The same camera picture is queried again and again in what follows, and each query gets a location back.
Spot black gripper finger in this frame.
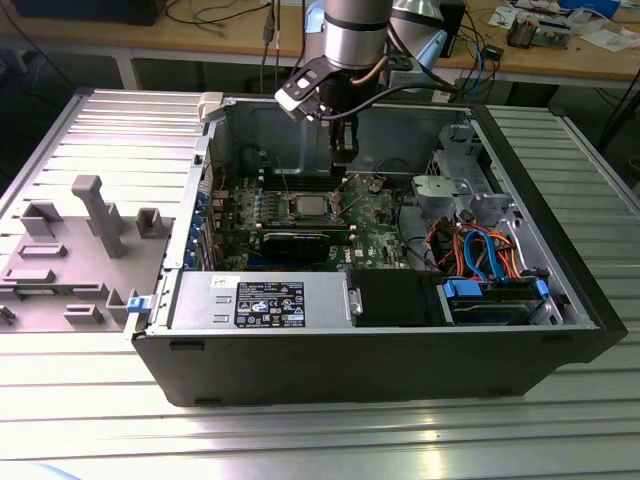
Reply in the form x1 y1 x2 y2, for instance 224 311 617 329
328 118 361 177

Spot green motherboard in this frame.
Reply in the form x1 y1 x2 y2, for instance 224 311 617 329
207 172 426 274

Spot metal drive cage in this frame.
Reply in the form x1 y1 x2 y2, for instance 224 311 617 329
412 122 521 226

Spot black graphics card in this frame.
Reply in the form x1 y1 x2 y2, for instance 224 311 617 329
262 230 331 264

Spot tall black box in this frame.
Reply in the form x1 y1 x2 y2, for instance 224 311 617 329
442 0 467 57

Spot wooden desk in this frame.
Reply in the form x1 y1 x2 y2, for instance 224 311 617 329
0 0 640 84

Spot black drive bay shroud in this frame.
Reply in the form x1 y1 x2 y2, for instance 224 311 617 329
349 269 441 329

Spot brown transformer device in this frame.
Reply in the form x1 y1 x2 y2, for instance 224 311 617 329
507 12 540 49

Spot grey power supply unit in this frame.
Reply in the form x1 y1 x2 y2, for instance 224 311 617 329
169 271 351 334

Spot black PC case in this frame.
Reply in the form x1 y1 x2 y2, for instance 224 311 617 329
130 92 629 409

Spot hard disk in blue carrier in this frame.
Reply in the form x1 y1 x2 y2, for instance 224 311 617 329
437 277 551 326

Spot green circuit board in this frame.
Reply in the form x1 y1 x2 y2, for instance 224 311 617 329
537 17 571 49

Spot blue box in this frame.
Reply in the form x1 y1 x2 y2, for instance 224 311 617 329
558 0 621 16

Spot black flat device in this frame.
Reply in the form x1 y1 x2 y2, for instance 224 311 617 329
10 0 162 26

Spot white paper sheets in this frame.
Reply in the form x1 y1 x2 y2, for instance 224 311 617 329
579 28 640 51

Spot grey parts rack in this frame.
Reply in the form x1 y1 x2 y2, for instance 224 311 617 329
0 174 176 334

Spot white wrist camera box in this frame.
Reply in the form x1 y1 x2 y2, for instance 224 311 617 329
273 57 331 121

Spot blue wire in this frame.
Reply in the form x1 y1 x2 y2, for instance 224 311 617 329
462 228 489 277
479 230 507 281

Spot orange wire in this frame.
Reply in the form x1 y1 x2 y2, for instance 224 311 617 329
487 228 526 277

